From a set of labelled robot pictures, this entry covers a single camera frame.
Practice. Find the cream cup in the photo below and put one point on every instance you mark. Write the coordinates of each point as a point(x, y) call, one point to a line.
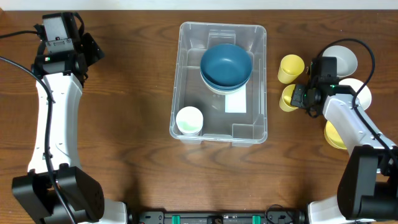
point(189, 120)

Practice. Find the yellow bowl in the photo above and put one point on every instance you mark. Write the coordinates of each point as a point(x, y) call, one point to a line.
point(332, 137)

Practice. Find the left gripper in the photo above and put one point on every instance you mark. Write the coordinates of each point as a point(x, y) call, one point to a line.
point(94, 51)

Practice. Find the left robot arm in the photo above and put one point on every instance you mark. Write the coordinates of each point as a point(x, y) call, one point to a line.
point(55, 188)

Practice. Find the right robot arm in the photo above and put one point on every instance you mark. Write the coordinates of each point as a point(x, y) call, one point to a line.
point(367, 191)

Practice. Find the white bowl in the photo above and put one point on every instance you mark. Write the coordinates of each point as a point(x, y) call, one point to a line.
point(365, 96)

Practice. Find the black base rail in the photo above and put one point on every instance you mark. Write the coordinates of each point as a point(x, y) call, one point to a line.
point(277, 216)

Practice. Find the clear plastic container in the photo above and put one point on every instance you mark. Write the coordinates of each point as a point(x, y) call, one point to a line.
point(240, 129)

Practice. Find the grey bowl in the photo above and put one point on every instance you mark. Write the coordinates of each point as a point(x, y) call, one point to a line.
point(347, 62)

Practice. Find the white label in container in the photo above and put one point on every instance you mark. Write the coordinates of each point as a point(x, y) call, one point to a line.
point(236, 102)

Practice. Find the yellow cup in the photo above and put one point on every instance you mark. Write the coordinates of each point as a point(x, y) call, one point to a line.
point(291, 66)
point(286, 98)

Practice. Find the blue bowl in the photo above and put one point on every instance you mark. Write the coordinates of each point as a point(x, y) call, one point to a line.
point(224, 88)
point(226, 65)

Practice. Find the cream bowl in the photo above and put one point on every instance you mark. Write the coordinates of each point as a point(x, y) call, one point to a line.
point(224, 92)

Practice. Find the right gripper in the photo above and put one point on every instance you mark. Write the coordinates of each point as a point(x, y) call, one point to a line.
point(296, 99)

